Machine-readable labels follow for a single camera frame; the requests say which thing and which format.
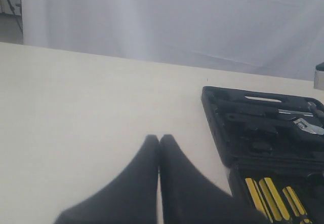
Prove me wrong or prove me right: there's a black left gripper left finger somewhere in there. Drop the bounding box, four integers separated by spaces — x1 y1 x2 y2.
55 135 159 223

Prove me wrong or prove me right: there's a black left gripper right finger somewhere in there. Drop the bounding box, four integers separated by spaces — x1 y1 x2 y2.
159 134 268 224

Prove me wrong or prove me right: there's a black plastic tool case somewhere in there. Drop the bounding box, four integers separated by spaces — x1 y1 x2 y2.
201 86 323 223

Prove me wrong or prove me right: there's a large yellow black screwdriver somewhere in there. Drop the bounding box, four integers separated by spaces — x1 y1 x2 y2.
245 178 273 223

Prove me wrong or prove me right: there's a middle yellow black screwdriver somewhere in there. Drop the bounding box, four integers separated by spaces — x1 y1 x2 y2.
259 177 292 223

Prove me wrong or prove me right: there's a small yellow black screwdriver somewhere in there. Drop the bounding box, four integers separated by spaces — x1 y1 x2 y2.
282 186 312 223

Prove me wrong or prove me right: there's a black tripod stand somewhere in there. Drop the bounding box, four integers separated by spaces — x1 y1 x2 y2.
6 0 23 34

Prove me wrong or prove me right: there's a claw hammer black handle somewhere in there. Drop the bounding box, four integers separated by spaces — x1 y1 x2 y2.
217 100 323 119

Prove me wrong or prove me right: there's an adjustable wrench black handle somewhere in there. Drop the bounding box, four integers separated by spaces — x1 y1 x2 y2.
225 113 323 135

